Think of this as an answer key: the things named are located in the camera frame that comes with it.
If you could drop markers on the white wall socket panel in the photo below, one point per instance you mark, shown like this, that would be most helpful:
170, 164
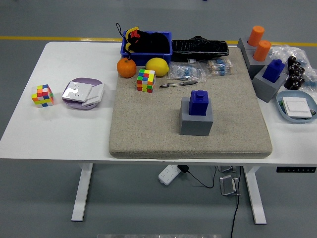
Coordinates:
76, 91

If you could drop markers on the large metal bracket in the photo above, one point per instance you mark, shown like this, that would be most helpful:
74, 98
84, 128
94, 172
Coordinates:
227, 185

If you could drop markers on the white table leg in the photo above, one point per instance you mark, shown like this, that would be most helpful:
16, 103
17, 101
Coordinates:
256, 198
83, 193

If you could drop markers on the light blue plate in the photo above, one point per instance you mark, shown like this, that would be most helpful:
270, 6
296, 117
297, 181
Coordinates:
297, 94

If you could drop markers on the colourful puzzle cube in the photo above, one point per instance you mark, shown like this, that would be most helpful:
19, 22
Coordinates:
146, 80
42, 96

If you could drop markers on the black table control panel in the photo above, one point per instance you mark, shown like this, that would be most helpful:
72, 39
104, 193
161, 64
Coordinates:
296, 170

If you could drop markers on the yellow lemon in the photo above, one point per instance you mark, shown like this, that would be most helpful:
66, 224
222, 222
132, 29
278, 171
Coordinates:
158, 67

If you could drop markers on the small metal bracket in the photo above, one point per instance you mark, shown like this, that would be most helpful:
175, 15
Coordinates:
226, 168

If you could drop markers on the purple plate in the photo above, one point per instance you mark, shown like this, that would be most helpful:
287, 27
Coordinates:
85, 80

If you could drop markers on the clear bag of blue resistors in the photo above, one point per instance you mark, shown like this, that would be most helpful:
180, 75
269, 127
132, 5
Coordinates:
187, 72

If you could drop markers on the white wall switch panel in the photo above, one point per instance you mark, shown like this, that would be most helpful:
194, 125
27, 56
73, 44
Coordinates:
297, 106
96, 93

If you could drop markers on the blue square seal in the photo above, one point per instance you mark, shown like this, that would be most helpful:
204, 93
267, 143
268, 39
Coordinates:
272, 72
198, 104

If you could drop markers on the crumpled clear plastic bag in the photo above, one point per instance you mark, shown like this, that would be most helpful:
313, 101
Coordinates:
282, 53

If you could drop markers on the grey seal holder block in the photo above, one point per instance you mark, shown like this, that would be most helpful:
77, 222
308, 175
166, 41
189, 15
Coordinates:
195, 126
266, 90
252, 65
242, 44

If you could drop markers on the clear silver pen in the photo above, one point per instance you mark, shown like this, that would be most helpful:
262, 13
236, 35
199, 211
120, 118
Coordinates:
178, 84

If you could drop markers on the black keyboard in plastic wrap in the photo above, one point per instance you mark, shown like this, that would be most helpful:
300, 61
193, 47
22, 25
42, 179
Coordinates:
200, 49

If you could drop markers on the orange fruit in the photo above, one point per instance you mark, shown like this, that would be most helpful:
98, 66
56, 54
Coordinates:
126, 68

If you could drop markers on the grey-brown mat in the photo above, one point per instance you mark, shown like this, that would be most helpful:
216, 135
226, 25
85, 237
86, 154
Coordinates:
148, 124

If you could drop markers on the black cylindrical knob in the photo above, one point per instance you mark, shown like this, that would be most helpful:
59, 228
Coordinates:
300, 71
301, 81
294, 67
292, 85
294, 78
292, 60

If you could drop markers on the blue plastic bin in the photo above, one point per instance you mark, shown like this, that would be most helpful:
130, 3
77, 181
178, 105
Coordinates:
146, 57

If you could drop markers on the white power strip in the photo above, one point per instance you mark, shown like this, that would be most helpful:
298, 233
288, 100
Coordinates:
169, 174

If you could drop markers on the orange cylinder seal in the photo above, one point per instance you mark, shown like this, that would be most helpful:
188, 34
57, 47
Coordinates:
256, 36
262, 50

